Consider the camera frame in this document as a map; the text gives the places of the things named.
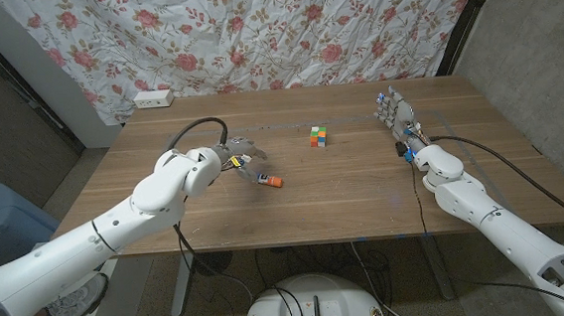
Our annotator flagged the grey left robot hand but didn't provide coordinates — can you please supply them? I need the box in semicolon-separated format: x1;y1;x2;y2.
213;135;271;187

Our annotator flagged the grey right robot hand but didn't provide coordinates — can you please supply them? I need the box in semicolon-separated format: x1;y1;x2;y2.
370;83;432;158

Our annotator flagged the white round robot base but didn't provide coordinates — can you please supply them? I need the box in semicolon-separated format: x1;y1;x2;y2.
239;268;386;316

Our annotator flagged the multicoloured Rubik's cube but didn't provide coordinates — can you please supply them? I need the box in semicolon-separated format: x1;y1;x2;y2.
309;125;329;149

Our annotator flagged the white power strip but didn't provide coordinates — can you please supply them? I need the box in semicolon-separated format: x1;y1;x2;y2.
132;88;176;110

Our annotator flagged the black round disc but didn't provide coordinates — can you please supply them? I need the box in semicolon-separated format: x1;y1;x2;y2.
192;250;235;278

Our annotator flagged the floral backdrop cloth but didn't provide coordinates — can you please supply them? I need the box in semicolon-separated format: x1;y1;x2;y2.
0;0;493;133

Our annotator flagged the black backdrop pole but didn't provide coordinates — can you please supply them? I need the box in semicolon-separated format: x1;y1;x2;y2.
430;0;509;78

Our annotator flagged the white table leg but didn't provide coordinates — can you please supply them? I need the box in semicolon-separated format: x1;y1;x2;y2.
167;253;199;316

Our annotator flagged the grey table leg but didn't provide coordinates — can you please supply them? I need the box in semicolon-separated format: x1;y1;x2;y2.
419;233;457;302

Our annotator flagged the grey sneaker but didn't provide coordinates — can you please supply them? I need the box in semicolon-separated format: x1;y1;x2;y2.
21;271;113;316

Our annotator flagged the blue plastic bin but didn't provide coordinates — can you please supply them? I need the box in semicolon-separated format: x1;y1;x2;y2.
0;177;65;273

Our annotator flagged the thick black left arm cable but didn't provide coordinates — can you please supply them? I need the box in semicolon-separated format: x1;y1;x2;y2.
162;114;254;309

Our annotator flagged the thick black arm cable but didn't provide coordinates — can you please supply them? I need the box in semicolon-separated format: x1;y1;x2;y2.
428;126;564;250
162;114;254;309

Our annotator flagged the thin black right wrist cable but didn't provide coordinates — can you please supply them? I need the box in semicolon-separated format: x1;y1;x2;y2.
410;150;564;316

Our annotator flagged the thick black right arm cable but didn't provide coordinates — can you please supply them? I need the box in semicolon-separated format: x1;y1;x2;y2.
428;126;564;250

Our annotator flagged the white floor cable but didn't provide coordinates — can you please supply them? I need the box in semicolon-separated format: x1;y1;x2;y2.
350;237;416;316

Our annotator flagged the black metal rail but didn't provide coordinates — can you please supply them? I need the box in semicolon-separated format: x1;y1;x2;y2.
0;2;86;160

